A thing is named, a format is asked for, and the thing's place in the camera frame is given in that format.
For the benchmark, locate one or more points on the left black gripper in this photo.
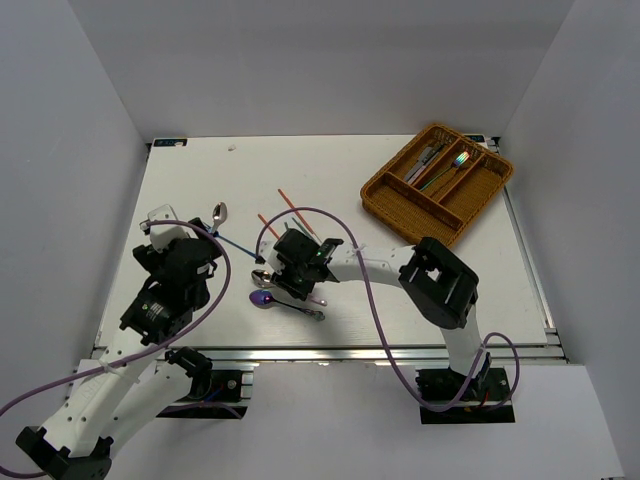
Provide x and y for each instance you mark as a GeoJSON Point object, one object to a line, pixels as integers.
{"type": "Point", "coordinates": [151, 259]}

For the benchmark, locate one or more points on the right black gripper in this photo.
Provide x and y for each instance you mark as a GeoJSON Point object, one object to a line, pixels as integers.
{"type": "Point", "coordinates": [282, 282]}

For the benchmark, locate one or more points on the silver spoon pink handle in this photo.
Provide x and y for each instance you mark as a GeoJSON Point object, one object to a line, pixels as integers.
{"type": "Point", "coordinates": [262, 279]}

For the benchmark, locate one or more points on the purple iridescent spoon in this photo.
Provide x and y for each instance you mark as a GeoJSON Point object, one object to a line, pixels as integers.
{"type": "Point", "coordinates": [265, 299]}

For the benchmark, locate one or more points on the silver spoon blue handle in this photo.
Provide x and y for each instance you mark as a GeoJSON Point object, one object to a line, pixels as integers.
{"type": "Point", "coordinates": [219, 216]}

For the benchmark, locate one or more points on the silver patterned table knife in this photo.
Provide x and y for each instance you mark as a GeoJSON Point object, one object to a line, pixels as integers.
{"type": "Point", "coordinates": [431, 151]}

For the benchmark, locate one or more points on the rose gold fork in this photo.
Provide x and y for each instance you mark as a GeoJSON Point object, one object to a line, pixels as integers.
{"type": "Point", "coordinates": [445, 184]}

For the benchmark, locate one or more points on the iridescent rainbow fork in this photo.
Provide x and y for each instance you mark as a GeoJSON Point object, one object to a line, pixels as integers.
{"type": "Point", "coordinates": [459, 161]}

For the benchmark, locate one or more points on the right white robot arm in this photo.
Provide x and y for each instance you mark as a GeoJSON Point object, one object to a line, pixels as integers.
{"type": "Point", "coordinates": [440, 285]}

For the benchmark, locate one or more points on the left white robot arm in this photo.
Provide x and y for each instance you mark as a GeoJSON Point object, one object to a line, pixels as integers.
{"type": "Point", "coordinates": [138, 375]}

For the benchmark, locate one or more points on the blue fork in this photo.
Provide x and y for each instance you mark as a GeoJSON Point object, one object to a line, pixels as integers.
{"type": "Point", "coordinates": [216, 235]}

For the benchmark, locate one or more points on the orange chopstick left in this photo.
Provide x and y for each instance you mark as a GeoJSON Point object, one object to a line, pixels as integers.
{"type": "Point", "coordinates": [268, 226]}

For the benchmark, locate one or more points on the orange white chopstick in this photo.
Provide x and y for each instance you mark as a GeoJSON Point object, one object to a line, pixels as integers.
{"type": "Point", "coordinates": [306, 226]}

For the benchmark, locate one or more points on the blue label sticker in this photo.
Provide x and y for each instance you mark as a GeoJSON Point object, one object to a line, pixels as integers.
{"type": "Point", "coordinates": [169, 142]}

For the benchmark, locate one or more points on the orange wicker cutlery tray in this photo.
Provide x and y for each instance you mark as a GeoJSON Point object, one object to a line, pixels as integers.
{"type": "Point", "coordinates": [413, 214]}

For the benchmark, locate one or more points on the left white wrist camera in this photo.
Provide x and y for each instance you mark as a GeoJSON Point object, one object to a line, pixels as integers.
{"type": "Point", "coordinates": [161, 236]}

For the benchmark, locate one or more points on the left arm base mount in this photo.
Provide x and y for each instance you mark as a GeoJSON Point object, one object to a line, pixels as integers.
{"type": "Point", "coordinates": [224, 395]}

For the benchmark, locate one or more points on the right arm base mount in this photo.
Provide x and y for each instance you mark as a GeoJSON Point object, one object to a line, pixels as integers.
{"type": "Point", "coordinates": [485, 404]}

